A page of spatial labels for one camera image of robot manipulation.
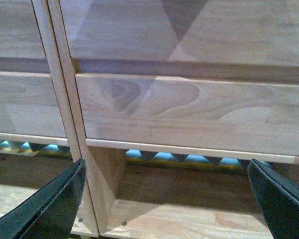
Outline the left wooden shelf cabinet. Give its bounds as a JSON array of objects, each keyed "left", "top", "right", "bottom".
[{"left": 0, "top": 0, "right": 99, "bottom": 239}]

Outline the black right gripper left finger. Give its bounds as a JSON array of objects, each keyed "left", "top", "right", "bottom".
[{"left": 0, "top": 159, "right": 86, "bottom": 239}]

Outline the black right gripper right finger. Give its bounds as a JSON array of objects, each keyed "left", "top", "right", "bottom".
[{"left": 247, "top": 159, "right": 299, "bottom": 239}]

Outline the right wooden shelf cabinet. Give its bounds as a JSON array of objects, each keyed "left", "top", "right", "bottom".
[{"left": 44, "top": 0, "right": 299, "bottom": 239}]

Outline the wooden shelf cabinet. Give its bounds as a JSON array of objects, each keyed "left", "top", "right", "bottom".
[
  {"left": 44, "top": 0, "right": 299, "bottom": 239},
  {"left": 0, "top": 0, "right": 99, "bottom": 239}
]

